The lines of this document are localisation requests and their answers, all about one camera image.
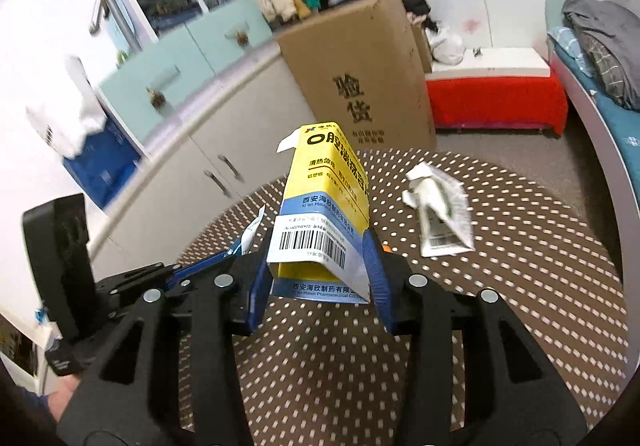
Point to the large cardboard box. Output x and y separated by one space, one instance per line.
360 76

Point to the black clothes pile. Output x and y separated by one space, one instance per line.
415 3

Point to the white crumpled wrapper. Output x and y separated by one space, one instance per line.
440 206

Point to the person's left forearm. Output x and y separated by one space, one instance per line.
30 418

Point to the dark framed picture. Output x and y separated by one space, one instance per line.
17 346

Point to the teal patterned bed sheet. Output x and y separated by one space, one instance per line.
622 128

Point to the white plastic bag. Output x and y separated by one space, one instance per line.
445 48

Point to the blue pillow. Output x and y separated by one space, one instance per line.
567 48

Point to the grey duvet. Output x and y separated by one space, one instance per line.
605 36

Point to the blue and white box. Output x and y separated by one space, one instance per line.
100 166

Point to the small orange object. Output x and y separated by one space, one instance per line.
386 249

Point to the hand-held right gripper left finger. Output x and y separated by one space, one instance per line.
260 291

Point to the red storage bench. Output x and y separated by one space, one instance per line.
490 101

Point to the light blue wrapper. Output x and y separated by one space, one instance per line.
250 233

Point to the yellow medicine box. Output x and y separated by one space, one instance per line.
320 186

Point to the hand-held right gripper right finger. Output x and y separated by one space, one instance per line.
380 286

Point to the teal drawer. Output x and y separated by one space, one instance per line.
140 91
220 33

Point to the pale pink butterfly sticker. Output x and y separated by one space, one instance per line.
471 22

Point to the white low cabinet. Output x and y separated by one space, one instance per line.
250 121

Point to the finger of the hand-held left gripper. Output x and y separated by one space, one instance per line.
200 268

